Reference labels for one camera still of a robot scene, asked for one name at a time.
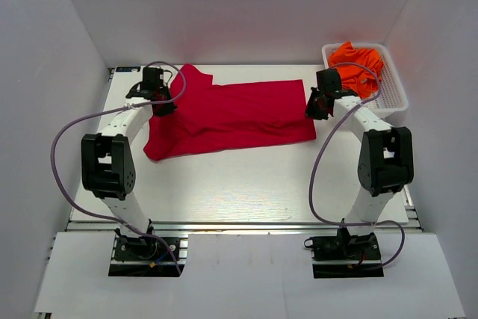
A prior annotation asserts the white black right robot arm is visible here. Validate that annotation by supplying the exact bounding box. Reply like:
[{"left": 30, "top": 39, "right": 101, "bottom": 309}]
[{"left": 305, "top": 66, "right": 414, "bottom": 258}]

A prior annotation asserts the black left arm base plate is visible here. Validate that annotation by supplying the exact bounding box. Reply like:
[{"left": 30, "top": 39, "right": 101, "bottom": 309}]
[{"left": 108, "top": 237, "right": 186, "bottom": 278}]

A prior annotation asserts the orange t-shirt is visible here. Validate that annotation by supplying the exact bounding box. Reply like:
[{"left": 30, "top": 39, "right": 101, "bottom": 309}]
[{"left": 328, "top": 41, "right": 384, "bottom": 99}]

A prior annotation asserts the white plastic mesh basket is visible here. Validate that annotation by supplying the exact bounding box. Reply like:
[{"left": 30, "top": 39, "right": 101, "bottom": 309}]
[{"left": 322, "top": 42, "right": 409, "bottom": 118}]

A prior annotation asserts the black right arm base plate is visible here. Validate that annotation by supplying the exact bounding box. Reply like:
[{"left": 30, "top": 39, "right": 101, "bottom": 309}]
[{"left": 303, "top": 235, "right": 384, "bottom": 279}]

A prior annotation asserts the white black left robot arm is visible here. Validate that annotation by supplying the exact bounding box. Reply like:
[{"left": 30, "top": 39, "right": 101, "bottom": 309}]
[{"left": 81, "top": 67, "right": 176, "bottom": 258}]

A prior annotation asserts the red t-shirt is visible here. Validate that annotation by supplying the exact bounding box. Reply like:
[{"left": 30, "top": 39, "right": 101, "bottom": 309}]
[{"left": 143, "top": 64, "right": 316, "bottom": 161}]

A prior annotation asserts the blue label sticker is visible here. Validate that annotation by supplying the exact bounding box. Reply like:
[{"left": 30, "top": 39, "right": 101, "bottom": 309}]
[{"left": 115, "top": 66, "right": 141, "bottom": 72}]

